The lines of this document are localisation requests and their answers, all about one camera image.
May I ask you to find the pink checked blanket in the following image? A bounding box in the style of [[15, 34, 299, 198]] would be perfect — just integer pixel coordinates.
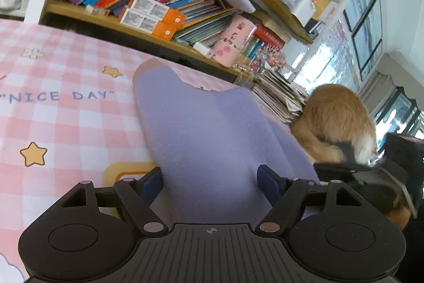
[[0, 19, 319, 283]]

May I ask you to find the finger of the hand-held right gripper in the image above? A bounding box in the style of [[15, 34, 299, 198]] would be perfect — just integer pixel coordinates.
[[314, 164, 373, 186]]

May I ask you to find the jar of colourful beads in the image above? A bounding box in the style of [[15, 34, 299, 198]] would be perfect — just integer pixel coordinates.
[[248, 50, 287, 75]]

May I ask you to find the small white tube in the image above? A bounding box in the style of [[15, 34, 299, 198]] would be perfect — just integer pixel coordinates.
[[85, 5, 110, 16]]

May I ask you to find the wooden bookshelf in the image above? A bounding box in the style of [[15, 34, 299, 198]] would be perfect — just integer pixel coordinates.
[[43, 0, 372, 78]]

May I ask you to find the stack of magazines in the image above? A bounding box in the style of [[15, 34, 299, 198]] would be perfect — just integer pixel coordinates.
[[253, 71, 309, 123]]

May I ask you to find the orange fluffy cat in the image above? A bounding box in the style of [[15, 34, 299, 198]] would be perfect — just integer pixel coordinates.
[[290, 84, 418, 230]]

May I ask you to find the red book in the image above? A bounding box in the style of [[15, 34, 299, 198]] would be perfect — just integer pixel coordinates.
[[254, 23, 286, 51]]

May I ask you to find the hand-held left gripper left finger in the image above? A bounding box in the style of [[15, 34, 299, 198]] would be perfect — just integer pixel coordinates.
[[59, 167, 166, 235]]

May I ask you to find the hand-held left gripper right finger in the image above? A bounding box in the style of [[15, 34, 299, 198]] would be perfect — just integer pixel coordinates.
[[256, 164, 364, 235]]

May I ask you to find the orange and white box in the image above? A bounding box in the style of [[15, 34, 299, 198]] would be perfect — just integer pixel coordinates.
[[119, 8, 178, 41], [127, 0, 187, 25]]

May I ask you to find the window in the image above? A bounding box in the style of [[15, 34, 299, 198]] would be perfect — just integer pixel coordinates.
[[295, 0, 424, 141]]

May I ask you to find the pink pencil case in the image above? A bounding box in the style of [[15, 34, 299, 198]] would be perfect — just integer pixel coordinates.
[[212, 14, 258, 67]]

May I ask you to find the lavender garment with orange print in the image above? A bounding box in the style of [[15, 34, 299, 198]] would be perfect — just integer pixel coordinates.
[[132, 58, 320, 225]]

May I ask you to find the white charger plug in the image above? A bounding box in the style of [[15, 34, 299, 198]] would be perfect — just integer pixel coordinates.
[[193, 42, 214, 57]]

